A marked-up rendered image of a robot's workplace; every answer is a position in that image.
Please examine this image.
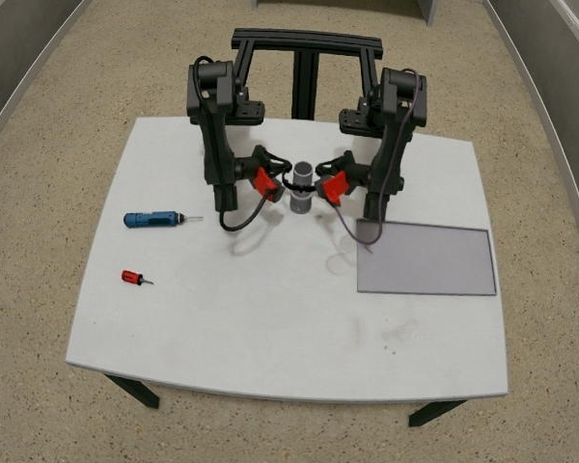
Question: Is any blue electric screwdriver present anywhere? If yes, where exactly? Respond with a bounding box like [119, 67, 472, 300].
[124, 211, 203, 227]

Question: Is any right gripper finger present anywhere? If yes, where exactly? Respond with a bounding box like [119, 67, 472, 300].
[269, 162, 286, 179]
[265, 152, 290, 173]

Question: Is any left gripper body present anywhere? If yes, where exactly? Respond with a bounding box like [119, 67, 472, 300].
[322, 150, 370, 205]

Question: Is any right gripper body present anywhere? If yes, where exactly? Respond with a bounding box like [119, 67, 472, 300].
[236, 145, 278, 196]

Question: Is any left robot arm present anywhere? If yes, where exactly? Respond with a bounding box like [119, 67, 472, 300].
[342, 68, 427, 222]

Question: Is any red screwdriver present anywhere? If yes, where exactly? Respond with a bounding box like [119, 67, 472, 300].
[122, 270, 153, 286]

